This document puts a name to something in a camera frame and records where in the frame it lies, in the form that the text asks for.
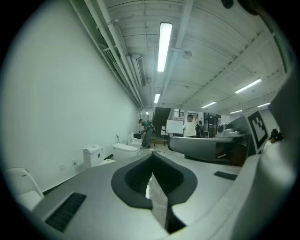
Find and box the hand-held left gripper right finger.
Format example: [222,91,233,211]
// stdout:
[152,151,242,234]

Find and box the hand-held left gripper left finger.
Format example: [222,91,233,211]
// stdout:
[31,151,169,240]

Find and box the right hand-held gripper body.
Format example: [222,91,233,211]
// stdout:
[215,107,279,167]

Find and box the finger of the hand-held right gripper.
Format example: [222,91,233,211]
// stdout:
[167,137,217,162]

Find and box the white tank toilet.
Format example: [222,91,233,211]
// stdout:
[82,144,117,169]

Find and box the small white toilet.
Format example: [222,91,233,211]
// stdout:
[127,132,143,152]

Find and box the white rounded toilet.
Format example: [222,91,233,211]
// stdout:
[112,143,139,161]

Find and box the white smart toilet body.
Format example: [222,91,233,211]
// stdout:
[3,167,38,196]

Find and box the white whiteboard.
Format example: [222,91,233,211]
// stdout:
[165,119,184,136]

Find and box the dark wooden partition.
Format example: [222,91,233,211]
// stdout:
[153,107,173,136]

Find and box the white ceiling air conditioner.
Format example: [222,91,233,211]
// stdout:
[130,53,147,87]

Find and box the white ceiling pipe run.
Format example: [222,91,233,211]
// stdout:
[69,0,145,109]

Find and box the round fisheye camera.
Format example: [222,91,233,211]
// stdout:
[216,122,228,139]

